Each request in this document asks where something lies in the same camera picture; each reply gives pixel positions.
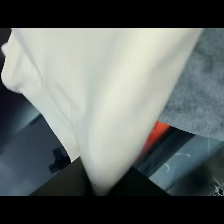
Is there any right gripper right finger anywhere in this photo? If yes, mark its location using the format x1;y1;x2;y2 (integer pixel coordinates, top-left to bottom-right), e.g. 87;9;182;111
108;165;168;197

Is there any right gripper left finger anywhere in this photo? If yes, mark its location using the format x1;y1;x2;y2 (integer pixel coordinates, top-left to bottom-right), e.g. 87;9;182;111
30;156;96;197

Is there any cream shirt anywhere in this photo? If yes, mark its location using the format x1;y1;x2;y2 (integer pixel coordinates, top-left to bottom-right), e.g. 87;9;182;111
0;28;204;197

